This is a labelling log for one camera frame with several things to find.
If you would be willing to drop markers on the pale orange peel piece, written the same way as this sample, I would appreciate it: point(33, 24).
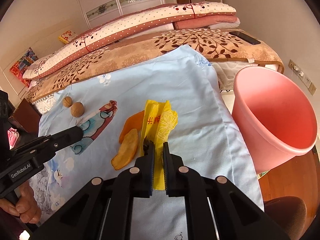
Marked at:
point(126, 151)

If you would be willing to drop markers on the black smartphone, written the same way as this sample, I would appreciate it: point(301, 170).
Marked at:
point(245, 37)

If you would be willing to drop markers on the wall power socket strip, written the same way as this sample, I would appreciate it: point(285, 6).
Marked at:
point(303, 77)

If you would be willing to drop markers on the pink plastic trash bucket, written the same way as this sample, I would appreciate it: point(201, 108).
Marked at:
point(275, 118)

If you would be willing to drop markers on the red patterned wrapper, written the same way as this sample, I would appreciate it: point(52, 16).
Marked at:
point(93, 125)

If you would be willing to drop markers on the red white dotted quilt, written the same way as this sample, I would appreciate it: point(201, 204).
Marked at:
point(121, 28)

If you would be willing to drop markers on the yellow plastic bag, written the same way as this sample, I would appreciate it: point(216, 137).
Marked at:
point(159, 120)

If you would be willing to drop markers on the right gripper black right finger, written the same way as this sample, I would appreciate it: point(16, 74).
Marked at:
point(182, 181)

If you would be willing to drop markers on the large brown walnut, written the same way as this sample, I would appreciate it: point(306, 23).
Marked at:
point(77, 109)

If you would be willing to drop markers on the dark wooden nightstand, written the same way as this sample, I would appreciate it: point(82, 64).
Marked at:
point(25, 118)

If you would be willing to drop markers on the light blue floral cloth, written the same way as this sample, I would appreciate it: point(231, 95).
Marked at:
point(206, 137)

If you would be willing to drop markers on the person's left hand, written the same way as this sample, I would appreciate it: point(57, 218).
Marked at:
point(26, 208)

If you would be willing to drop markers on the brown round stool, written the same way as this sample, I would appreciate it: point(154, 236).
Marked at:
point(289, 213)

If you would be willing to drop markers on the beige bed headboard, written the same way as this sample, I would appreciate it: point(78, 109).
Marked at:
point(14, 44)

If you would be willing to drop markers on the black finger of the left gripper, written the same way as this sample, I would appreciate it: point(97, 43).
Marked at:
point(38, 144)
point(59, 141)

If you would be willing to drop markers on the pink folded blanket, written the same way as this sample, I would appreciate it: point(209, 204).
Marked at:
point(205, 21)

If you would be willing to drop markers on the yellow red patterned pillow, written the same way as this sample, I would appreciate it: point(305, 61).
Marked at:
point(67, 36)

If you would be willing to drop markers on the pink item beside nightstand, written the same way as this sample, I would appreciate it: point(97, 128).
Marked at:
point(13, 136)

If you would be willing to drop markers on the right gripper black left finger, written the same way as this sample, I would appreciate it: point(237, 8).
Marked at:
point(134, 182)

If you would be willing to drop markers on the brown leaf pattern bedspread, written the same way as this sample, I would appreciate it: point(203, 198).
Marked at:
point(215, 45)

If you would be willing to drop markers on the small brown walnut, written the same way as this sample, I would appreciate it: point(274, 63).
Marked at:
point(67, 101)

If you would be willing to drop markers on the colourful patchwork pillow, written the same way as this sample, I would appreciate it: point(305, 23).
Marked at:
point(20, 66)

